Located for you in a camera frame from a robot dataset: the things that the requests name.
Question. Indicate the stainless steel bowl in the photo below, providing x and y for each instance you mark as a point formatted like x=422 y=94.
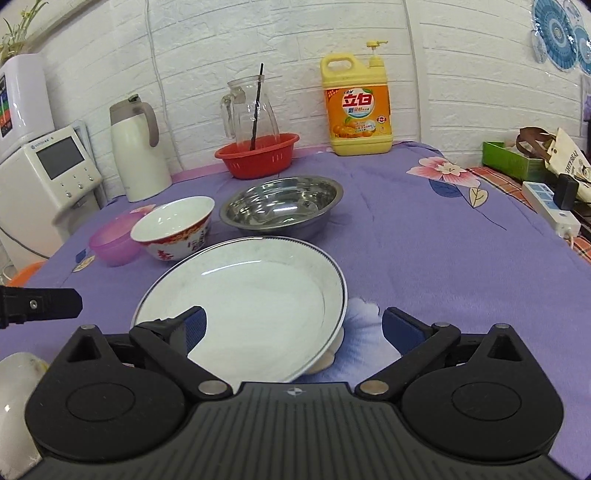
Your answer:
x=277 y=203

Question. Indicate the white thermos jug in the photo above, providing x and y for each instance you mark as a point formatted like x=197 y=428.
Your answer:
x=138 y=157

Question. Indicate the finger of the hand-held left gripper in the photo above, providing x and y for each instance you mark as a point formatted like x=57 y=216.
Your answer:
x=41 y=305

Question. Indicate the red plastic basket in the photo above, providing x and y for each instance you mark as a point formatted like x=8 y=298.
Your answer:
x=258 y=164

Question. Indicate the purple floral tablecloth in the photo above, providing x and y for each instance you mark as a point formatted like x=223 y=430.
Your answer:
x=415 y=258

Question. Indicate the black stirring stick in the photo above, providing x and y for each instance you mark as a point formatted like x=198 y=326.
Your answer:
x=256 y=106

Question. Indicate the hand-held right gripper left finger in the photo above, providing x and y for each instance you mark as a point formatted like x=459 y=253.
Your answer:
x=196 y=323

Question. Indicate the white water dispenser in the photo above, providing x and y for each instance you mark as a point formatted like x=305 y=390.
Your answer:
x=27 y=184

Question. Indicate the green plant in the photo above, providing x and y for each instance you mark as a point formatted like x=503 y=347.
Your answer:
x=9 y=37

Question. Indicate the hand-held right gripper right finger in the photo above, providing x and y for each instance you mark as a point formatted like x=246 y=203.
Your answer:
x=399 y=325

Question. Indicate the orange plastic basin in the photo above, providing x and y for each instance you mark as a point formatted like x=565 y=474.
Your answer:
x=25 y=274

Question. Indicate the white blue-rimmed plate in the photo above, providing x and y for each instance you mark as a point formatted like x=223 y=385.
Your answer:
x=258 y=295

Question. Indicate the glass pitcher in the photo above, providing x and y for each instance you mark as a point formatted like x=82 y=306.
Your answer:
x=244 y=110

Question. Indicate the white water purifier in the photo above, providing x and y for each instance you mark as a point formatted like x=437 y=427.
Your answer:
x=27 y=92

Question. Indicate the yellow plate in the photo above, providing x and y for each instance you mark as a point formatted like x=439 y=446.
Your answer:
x=14 y=415

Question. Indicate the yellow detergent bottle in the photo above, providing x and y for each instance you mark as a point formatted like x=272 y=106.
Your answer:
x=358 y=115

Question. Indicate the blue round wall decoration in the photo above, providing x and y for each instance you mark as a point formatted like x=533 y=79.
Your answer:
x=554 y=27

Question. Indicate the orange plaid cloth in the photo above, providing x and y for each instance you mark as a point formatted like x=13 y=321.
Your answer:
x=498 y=184

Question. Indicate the black power adapter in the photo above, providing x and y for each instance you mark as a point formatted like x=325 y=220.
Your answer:
x=565 y=191

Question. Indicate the green box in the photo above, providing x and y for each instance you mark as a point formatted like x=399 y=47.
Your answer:
x=503 y=159

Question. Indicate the white red-patterned ceramic bowl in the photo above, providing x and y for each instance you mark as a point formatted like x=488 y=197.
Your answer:
x=171 y=221

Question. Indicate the white power strip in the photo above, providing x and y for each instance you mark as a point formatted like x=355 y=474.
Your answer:
x=542 y=196

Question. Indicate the pink plastic bowl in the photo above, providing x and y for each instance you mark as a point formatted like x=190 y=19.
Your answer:
x=111 y=244

